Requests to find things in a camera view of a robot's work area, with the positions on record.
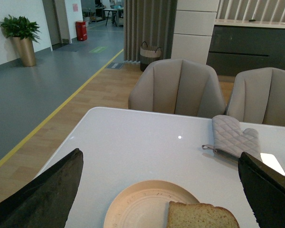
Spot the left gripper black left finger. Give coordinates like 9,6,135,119
0,148,84,228

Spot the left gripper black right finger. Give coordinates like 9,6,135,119
238,152,285,228

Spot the brown bread slice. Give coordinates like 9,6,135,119
166,201,239,228

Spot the grey quilted oven mitt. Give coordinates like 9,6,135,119
202,115,261,162

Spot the beige upholstered chair right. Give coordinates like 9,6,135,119
226,67,285,127

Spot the beige upholstered chair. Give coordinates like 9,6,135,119
128,59,226,118
226,67,285,127

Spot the beige round plate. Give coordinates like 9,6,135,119
103,180,199,228

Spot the beige upholstered chair left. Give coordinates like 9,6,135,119
128,59,226,118

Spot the dark grey counter cabinet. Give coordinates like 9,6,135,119
207,25,285,76

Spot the gold plant pot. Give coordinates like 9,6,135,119
12,37,36,67

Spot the green potted plant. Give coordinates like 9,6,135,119
0,15,40,43

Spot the woven laundry basket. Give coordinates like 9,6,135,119
140,41,162,71

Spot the red bin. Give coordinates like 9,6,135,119
76,21,87,41

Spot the grey curtain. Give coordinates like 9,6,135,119
123,0,177,62

